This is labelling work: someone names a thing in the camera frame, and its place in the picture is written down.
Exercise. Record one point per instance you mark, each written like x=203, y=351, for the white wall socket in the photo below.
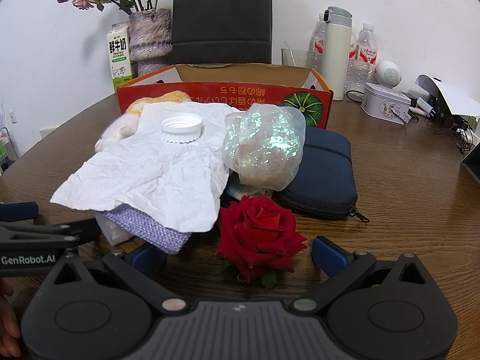
x=13, y=117

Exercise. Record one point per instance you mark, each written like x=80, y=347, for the black paper bag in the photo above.
x=221, y=18

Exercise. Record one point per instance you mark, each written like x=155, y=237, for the blue white tissue packet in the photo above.
x=234, y=192

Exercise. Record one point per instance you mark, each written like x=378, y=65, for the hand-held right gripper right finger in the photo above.
x=330, y=258

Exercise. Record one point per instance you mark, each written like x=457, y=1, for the clear plastic case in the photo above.
x=112, y=230

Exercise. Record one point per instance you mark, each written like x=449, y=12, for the pale printed tin box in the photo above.
x=382, y=103

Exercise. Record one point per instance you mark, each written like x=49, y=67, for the clear stirring stick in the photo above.
x=289, y=50

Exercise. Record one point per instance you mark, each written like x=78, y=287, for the white paper sheet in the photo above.
x=453, y=97

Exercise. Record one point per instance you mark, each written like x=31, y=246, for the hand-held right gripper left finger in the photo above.
x=150, y=258

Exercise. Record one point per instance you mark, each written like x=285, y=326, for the brown wooden desk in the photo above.
x=393, y=195

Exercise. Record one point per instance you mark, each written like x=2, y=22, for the white green milk carton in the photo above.
x=119, y=60

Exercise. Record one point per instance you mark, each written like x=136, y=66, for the pink speckled ceramic vase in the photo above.
x=150, y=37

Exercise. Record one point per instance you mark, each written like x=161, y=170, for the white round speaker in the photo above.
x=389, y=73

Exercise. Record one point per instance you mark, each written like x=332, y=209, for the navy zip pouch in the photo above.
x=322, y=172

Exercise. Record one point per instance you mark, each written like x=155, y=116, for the red artificial rose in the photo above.
x=258, y=232

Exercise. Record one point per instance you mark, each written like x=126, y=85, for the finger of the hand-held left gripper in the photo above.
x=18, y=212
x=45, y=231

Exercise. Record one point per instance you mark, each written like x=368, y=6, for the pink lip balm tube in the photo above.
x=420, y=111

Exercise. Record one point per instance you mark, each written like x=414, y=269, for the glittery clear plastic bag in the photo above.
x=262, y=142

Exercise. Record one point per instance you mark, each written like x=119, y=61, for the clear plastic water bottle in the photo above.
x=318, y=41
x=353, y=45
x=364, y=56

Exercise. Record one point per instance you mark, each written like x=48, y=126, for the white thermos bottle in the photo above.
x=335, y=56

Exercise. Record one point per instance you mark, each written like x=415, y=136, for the purple knitted cloth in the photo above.
x=157, y=232

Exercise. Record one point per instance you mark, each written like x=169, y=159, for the clear glass cup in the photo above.
x=298, y=59

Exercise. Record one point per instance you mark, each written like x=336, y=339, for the yellow white plush hamster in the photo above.
x=116, y=131

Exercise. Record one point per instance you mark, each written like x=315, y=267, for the person's left hand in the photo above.
x=8, y=315

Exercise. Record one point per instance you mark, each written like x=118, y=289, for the red cardboard box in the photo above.
x=262, y=95

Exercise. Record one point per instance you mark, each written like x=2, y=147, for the white plastic screw cap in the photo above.
x=176, y=137

